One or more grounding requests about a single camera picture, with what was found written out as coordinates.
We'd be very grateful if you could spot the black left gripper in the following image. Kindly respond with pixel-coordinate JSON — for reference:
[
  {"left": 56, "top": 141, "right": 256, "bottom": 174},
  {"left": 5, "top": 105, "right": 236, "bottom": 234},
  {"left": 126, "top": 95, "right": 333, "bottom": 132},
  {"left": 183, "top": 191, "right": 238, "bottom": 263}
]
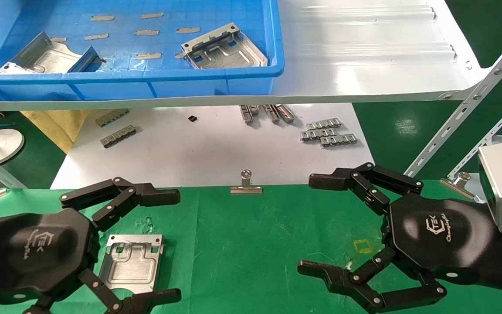
[{"left": 0, "top": 177, "right": 182, "bottom": 314}]

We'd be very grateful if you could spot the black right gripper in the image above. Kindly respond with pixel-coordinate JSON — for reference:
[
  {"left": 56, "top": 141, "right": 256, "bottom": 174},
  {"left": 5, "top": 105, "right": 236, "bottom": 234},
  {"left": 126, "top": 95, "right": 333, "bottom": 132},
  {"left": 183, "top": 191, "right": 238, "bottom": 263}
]
[{"left": 297, "top": 163, "right": 496, "bottom": 313}]

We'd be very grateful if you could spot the machined metal part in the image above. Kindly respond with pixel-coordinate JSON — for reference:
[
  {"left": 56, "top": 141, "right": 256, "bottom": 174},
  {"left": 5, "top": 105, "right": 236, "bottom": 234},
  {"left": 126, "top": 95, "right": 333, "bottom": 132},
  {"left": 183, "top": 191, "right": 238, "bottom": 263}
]
[{"left": 98, "top": 234, "right": 165, "bottom": 294}]

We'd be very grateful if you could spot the green cloth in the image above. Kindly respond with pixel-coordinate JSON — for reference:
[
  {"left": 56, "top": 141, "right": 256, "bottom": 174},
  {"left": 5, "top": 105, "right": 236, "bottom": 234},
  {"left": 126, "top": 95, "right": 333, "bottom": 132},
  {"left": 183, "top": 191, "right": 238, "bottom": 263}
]
[{"left": 0, "top": 180, "right": 502, "bottom": 314}]

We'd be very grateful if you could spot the yellow woven bag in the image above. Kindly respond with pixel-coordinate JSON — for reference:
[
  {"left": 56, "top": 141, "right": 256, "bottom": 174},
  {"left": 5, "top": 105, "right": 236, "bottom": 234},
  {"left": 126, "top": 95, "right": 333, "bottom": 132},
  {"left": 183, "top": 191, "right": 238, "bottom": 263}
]
[{"left": 20, "top": 109, "right": 90, "bottom": 154}]

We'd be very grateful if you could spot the white board sheet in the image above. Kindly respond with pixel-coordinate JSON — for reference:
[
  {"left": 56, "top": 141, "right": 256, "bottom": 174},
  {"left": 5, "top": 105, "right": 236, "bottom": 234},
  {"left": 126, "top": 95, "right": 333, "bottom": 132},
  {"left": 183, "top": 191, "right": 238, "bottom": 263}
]
[{"left": 51, "top": 103, "right": 376, "bottom": 189}]

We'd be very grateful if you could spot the white metal shelf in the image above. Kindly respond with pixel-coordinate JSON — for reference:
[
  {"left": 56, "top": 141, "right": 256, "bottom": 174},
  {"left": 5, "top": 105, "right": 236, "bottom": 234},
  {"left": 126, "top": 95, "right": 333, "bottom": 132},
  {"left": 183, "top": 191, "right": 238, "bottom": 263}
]
[{"left": 0, "top": 0, "right": 491, "bottom": 112}]

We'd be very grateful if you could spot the blue plastic bin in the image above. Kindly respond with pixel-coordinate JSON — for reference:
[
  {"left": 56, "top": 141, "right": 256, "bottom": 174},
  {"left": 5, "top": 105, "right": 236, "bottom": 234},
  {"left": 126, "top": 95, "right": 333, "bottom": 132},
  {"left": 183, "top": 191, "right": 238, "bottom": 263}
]
[{"left": 0, "top": 0, "right": 285, "bottom": 102}]

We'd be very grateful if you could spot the metal part with raised walls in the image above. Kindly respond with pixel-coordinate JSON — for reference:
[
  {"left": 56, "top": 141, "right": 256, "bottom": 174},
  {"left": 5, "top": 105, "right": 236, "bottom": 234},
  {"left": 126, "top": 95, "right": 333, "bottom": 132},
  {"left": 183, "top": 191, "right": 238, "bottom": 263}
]
[{"left": 0, "top": 31, "right": 103, "bottom": 74}]

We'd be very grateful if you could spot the metal part with square holes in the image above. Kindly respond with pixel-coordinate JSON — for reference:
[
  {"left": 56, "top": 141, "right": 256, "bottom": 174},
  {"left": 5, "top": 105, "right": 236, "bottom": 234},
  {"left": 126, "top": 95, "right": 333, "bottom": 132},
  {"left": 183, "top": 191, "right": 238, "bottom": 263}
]
[{"left": 181, "top": 23, "right": 268, "bottom": 69}]

